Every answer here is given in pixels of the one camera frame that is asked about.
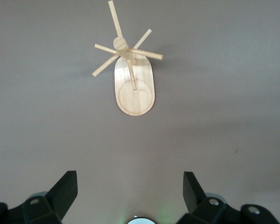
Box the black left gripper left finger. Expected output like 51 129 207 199
0 171 78 224

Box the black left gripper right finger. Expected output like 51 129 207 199
177 171 280 224

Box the wooden cup rack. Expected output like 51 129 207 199
91 0 163 117

